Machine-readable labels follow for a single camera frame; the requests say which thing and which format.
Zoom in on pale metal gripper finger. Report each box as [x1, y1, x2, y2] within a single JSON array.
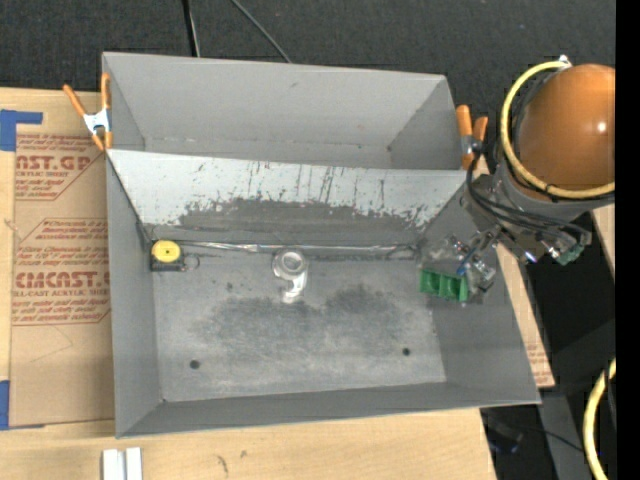
[[465, 253, 498, 295], [430, 234, 470, 266]]

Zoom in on brown cardboard board, red print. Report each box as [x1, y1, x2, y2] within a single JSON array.
[[0, 86, 557, 430]]

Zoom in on yellow and black tape measure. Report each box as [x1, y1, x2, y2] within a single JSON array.
[[149, 238, 201, 273]]

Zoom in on grey metal bin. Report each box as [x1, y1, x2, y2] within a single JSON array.
[[101, 51, 543, 440]]

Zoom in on green ribbed plastic block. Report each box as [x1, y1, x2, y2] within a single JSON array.
[[417, 266, 472, 308]]

